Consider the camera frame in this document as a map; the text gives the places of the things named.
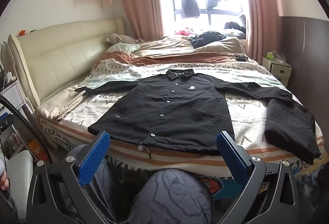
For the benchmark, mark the colourful patterned mat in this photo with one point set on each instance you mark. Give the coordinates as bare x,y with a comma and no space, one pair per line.
208,184

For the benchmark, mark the red cloth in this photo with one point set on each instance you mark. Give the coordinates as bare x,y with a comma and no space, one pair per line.
183,32

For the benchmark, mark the black button-up jacket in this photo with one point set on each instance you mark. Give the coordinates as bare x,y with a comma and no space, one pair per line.
167,108

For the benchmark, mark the beige and brown duvet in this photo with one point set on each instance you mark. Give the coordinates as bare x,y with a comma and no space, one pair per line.
167,51

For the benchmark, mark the orange box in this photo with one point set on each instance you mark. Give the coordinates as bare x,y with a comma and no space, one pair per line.
36,148

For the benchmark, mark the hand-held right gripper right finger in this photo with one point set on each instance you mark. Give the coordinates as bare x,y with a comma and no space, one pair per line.
231,159

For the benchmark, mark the person's left leg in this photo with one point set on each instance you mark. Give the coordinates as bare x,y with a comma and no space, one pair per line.
113,188

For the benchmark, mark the bed with patterned sheet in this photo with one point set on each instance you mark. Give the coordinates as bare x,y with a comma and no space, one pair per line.
257,116

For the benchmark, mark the black knitted garment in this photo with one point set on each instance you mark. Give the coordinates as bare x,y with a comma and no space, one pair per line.
207,37

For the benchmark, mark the black folded garment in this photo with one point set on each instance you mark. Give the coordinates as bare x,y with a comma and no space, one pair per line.
290,128

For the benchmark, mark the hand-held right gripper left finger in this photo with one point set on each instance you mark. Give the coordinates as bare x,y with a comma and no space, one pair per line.
95,159

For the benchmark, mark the cream nightstand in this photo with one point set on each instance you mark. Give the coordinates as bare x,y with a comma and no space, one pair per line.
279,69

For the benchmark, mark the person's left hand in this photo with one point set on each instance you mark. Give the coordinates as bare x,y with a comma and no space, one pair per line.
3,182

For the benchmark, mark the dark brown wardrobe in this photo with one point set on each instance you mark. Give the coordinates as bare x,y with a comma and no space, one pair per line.
305,59

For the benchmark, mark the window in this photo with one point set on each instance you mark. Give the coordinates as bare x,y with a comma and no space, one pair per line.
203,19

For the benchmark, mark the person's leg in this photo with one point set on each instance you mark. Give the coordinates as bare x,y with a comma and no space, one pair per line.
113,188
169,198

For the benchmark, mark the person's right leg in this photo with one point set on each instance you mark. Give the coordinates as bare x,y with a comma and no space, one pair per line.
169,198

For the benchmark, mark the dark cloth bundle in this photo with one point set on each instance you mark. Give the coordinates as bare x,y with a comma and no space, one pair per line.
232,26

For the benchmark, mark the grey plush toy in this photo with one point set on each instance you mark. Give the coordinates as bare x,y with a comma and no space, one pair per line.
120,38

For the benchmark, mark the green tissue pack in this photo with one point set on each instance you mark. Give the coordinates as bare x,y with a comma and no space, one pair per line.
270,55

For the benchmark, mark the pale green pillow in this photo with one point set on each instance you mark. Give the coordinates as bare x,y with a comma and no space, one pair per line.
123,48

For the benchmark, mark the beige folded sheet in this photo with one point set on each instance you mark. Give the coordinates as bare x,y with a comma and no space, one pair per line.
64,105

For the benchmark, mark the cream padded headboard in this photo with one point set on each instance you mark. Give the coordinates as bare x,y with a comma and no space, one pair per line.
64,59

